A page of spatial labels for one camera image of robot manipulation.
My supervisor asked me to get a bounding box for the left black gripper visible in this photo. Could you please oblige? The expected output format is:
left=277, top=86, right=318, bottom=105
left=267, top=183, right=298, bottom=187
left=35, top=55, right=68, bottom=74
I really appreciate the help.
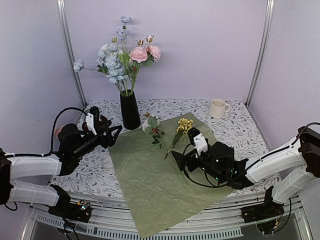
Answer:
left=73, top=120, right=123, bottom=160

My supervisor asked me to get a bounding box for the yellow daisy sprig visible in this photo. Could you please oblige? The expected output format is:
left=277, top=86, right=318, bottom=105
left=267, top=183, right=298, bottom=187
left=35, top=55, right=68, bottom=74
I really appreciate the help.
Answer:
left=164, top=118, right=194, bottom=159

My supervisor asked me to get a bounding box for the pale pink peony stem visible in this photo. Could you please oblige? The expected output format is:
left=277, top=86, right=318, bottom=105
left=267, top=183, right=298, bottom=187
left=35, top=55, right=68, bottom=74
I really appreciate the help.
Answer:
left=142, top=111, right=172, bottom=156

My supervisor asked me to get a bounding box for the green and peach wrapping paper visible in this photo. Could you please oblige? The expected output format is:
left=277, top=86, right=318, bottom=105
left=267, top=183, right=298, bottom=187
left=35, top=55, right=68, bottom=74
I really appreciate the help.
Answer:
left=109, top=128, right=235, bottom=238

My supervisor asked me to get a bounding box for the light blue hydrangea stem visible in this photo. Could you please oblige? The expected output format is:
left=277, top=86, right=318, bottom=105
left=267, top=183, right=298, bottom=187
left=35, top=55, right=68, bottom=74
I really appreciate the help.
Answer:
left=73, top=54, right=125, bottom=93

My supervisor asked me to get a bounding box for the white rose stem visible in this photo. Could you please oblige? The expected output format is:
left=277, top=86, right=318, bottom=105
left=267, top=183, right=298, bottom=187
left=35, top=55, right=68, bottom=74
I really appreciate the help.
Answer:
left=97, top=36, right=124, bottom=58

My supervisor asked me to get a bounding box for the deep pink peony stem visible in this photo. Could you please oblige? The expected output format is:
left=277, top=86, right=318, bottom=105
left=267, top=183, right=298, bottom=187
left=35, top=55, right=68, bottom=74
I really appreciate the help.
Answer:
left=128, top=34, right=162, bottom=91

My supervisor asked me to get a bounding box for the pink rose stem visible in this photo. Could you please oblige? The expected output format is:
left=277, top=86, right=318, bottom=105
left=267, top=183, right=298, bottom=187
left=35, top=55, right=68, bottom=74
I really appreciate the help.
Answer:
left=136, top=39, right=146, bottom=47

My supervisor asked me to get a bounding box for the small blue flower stem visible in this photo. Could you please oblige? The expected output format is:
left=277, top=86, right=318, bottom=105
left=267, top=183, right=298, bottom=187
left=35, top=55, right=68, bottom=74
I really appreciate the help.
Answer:
left=116, top=16, right=132, bottom=97

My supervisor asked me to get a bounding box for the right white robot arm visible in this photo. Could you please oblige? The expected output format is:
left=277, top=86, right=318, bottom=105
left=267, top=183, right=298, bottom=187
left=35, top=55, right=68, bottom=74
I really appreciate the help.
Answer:
left=171, top=123, right=320, bottom=218

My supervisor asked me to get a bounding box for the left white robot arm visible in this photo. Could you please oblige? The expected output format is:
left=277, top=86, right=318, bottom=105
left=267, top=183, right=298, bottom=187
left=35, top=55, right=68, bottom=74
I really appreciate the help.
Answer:
left=0, top=120, right=122, bottom=217

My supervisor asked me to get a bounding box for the black cylindrical vase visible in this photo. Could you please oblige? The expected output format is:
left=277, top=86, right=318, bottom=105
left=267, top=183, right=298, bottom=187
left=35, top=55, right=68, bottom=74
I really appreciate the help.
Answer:
left=120, top=89, right=141, bottom=130

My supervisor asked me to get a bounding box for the red round coaster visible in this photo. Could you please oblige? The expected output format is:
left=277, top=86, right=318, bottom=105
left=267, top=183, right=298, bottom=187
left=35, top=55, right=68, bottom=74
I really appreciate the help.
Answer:
left=81, top=115, right=108, bottom=133

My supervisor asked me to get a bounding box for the pink patterned ball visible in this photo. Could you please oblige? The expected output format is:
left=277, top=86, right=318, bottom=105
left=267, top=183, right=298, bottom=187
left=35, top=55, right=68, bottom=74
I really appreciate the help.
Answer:
left=54, top=126, right=64, bottom=139

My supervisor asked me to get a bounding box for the cream ceramic mug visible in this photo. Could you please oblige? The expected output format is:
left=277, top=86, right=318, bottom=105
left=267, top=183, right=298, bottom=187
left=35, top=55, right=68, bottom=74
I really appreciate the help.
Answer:
left=208, top=98, right=231, bottom=119

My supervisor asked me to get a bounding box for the floral patterned tablecloth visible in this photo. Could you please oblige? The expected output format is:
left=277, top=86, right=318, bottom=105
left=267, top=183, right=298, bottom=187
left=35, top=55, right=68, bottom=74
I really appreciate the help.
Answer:
left=51, top=99, right=268, bottom=199

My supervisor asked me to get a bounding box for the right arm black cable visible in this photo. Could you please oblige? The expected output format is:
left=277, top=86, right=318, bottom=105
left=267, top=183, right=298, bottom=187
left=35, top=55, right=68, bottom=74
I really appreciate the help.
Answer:
left=182, top=121, right=320, bottom=188

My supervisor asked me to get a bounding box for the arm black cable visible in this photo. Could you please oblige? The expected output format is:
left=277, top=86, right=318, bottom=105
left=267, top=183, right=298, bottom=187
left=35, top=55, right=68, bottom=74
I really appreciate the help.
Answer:
left=182, top=121, right=320, bottom=188
left=4, top=107, right=87, bottom=158

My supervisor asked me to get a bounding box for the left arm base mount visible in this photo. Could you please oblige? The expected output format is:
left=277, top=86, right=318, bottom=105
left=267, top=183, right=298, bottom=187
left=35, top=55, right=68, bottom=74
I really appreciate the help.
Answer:
left=48, top=184, right=92, bottom=223

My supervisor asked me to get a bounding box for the aluminium front rail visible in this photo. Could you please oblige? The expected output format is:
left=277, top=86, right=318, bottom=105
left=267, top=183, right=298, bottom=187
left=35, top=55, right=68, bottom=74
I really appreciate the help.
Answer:
left=21, top=193, right=315, bottom=240

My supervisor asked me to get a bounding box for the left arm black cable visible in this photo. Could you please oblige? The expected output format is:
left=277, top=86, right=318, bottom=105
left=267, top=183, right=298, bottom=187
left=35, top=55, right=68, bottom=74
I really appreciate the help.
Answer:
left=4, top=107, right=87, bottom=158

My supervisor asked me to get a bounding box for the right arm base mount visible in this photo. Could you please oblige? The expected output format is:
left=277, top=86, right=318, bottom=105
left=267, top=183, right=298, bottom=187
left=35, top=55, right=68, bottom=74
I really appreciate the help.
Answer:
left=241, top=186, right=285, bottom=235

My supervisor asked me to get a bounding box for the left aluminium frame post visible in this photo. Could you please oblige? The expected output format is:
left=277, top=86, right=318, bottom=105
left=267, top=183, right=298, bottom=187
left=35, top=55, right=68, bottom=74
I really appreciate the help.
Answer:
left=56, top=0, right=87, bottom=107

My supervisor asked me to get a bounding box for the aluminium frame post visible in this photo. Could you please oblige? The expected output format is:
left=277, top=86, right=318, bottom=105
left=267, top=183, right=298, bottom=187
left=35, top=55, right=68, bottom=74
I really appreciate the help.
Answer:
left=56, top=0, right=87, bottom=107
left=245, top=0, right=275, bottom=109

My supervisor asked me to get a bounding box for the right aluminium frame post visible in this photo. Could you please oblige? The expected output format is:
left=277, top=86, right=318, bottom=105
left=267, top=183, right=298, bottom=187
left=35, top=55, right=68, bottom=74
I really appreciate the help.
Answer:
left=245, top=0, right=275, bottom=109

